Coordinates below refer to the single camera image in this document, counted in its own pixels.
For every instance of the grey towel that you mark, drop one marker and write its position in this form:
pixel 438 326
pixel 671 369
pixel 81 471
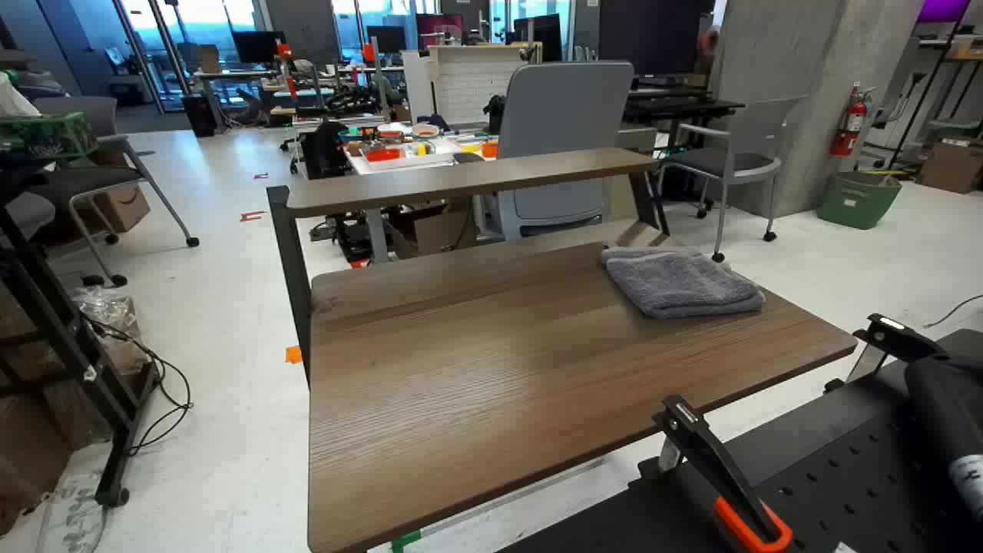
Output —
pixel 677 281

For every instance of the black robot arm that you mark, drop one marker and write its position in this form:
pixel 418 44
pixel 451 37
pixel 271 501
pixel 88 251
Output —
pixel 949 414

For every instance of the wooden desk shelf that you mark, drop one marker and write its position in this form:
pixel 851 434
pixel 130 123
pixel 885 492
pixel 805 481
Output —
pixel 466 177

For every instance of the white cluttered table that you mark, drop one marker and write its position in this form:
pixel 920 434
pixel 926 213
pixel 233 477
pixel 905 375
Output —
pixel 418 152

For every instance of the grey partition panel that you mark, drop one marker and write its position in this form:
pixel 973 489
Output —
pixel 561 116

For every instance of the grey office chair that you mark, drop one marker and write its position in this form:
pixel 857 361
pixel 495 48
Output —
pixel 737 160

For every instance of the black orange clamp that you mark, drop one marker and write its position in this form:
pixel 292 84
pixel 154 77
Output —
pixel 723 477

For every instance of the black computer monitor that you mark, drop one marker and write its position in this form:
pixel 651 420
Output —
pixel 257 48

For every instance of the green plastic basket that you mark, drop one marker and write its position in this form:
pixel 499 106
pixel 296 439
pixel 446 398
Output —
pixel 857 196

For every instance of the red fire extinguisher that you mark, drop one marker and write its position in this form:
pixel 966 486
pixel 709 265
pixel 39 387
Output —
pixel 848 123

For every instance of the black metal clamp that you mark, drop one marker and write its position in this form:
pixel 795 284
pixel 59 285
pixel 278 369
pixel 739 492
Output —
pixel 891 339

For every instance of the grey chair with wheels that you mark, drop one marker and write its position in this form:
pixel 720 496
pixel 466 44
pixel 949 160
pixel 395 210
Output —
pixel 97 180

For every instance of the black metal rack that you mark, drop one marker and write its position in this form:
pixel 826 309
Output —
pixel 62 339

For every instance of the large cardboard box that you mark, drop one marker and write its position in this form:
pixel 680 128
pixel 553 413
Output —
pixel 954 166

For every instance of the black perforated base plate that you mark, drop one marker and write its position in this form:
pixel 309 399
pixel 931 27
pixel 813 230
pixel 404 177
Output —
pixel 819 481

